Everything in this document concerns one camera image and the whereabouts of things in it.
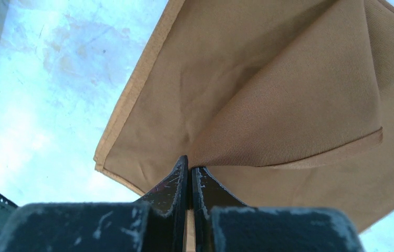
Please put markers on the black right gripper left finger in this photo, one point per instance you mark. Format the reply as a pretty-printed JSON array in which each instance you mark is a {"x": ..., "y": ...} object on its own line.
[{"x": 154, "y": 222}]

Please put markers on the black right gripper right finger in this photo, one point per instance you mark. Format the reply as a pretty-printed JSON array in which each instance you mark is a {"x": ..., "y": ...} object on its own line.
[{"x": 224, "y": 223}]

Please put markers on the brown satin napkin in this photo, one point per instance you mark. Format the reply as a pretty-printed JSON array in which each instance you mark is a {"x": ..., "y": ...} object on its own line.
[{"x": 287, "y": 103}]

